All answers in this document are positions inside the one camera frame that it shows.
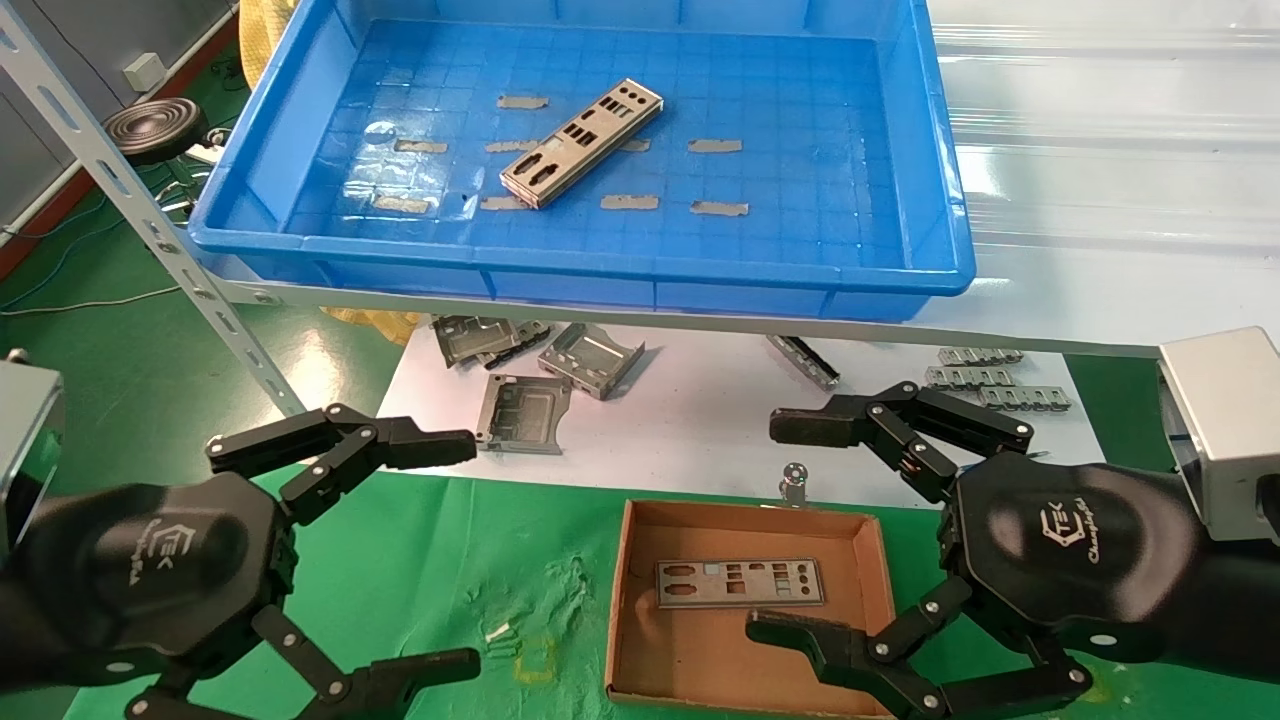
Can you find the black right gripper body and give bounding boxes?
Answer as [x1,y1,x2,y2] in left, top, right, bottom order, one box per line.
[940,452,1280,683]

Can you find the stacked metal I/O shield plates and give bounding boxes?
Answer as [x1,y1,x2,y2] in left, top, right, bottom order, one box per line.
[499,79,664,210]

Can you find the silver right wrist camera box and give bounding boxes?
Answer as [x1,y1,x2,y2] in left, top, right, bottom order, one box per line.
[1158,327,1280,546]

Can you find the white floor cable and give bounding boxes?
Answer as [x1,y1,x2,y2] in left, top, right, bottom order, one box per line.
[0,287,181,316]

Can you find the silver metal I/O shield plate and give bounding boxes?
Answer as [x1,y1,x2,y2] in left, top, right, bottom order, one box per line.
[655,558,827,609]

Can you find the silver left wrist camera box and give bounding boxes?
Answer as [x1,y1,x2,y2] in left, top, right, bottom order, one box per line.
[0,348,67,561]

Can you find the grey shelf rail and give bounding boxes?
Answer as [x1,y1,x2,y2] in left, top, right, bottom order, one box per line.
[185,250,1166,359]

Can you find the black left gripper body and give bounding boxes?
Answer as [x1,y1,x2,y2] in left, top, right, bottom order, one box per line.
[0,470,301,703]

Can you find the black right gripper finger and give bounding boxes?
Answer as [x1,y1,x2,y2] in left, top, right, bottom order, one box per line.
[770,381,1035,504]
[746,575,1093,720]

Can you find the black round ribbed disc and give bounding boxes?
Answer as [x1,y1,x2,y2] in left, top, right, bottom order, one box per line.
[102,98,209,166]

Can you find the white paper sheet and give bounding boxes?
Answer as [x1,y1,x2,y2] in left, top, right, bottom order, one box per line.
[358,318,1106,509]

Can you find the grey slotted shelf upright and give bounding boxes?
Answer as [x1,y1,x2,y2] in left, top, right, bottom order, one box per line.
[0,0,306,419]

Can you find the dark grey metal bracket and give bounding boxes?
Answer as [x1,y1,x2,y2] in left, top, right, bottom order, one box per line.
[478,320,553,371]

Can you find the folded grey metal bracket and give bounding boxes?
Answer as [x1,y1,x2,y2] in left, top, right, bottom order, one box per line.
[537,322,646,401]

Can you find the narrow grey metal strip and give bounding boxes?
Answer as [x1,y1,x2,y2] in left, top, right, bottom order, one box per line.
[766,334,841,391]

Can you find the brown cardboard box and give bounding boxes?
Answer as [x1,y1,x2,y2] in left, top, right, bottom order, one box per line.
[606,499,909,719]

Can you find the flat grey metal frame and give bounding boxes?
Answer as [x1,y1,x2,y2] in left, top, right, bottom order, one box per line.
[474,374,574,456]

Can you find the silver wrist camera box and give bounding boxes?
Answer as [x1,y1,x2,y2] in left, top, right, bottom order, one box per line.
[1158,327,1280,546]
[0,348,67,561]

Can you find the blue plastic tray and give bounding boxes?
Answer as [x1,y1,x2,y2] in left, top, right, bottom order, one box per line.
[188,0,977,323]

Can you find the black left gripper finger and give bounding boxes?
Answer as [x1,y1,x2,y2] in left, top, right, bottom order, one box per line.
[207,404,478,526]
[127,605,483,720]

